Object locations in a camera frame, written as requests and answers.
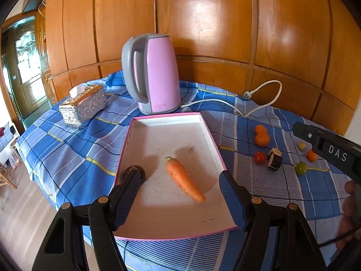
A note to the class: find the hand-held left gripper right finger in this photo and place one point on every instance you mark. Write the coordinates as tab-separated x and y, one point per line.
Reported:
231	200

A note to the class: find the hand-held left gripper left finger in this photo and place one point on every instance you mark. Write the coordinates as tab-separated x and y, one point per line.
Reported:
127	200

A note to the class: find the dark eggplant piece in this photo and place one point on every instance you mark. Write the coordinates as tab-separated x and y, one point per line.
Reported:
275	160
127	171

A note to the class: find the carrot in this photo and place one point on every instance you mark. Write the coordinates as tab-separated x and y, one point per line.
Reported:
183	179

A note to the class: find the large orange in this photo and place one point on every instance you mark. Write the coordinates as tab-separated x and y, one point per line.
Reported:
262	140

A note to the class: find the white tray with pink rim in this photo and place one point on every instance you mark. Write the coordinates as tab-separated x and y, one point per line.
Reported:
169	135

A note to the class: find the person's right hand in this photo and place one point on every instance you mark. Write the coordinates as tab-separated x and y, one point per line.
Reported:
349	211

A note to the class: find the small orange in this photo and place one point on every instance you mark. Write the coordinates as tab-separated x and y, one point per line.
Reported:
261	129
312	155

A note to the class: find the small pale yellow fruit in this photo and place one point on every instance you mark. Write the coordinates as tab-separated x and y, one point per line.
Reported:
301	146

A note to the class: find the green lime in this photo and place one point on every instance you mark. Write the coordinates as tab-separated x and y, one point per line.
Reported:
301	168

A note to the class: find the red tomato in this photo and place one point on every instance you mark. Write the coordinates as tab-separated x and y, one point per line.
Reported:
260	157

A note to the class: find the blue plaid tablecloth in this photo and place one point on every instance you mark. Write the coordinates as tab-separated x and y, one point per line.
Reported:
70	152

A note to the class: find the silver tissue box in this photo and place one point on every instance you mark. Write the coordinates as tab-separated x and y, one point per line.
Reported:
83	110

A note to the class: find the pink electric kettle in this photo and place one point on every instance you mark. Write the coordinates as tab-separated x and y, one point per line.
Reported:
162	76

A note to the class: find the pale small table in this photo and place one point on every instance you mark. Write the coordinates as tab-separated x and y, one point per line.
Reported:
8	146

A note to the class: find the wooden door with glass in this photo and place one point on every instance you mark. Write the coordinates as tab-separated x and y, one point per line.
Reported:
25	62

